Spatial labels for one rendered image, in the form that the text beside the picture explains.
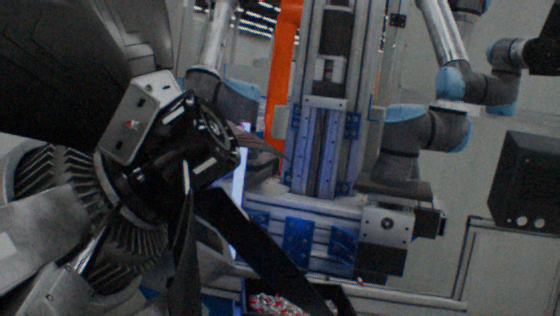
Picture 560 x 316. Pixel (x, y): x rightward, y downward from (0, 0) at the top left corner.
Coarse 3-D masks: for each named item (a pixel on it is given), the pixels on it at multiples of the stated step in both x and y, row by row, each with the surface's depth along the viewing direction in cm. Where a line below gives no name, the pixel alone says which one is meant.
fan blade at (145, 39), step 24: (96, 0) 72; (120, 0) 74; (144, 0) 77; (120, 24) 71; (144, 24) 73; (168, 24) 76; (120, 48) 68; (144, 48) 70; (168, 48) 72; (144, 72) 68
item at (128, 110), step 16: (128, 96) 56; (144, 96) 58; (128, 112) 56; (144, 112) 58; (112, 128) 55; (128, 128) 57; (144, 128) 59; (112, 144) 55; (128, 144) 57; (128, 160) 58
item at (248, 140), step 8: (232, 128) 92; (240, 136) 86; (248, 136) 90; (256, 136) 97; (240, 144) 79; (248, 144) 82; (256, 144) 86; (264, 144) 92; (272, 152) 88; (288, 160) 95
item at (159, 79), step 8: (160, 72) 69; (168, 72) 69; (136, 80) 67; (144, 80) 68; (152, 80) 68; (160, 80) 68; (168, 80) 69; (160, 88) 68; (168, 88) 68; (176, 88) 68; (160, 96) 67; (168, 96) 67; (176, 96) 68; (160, 104) 66
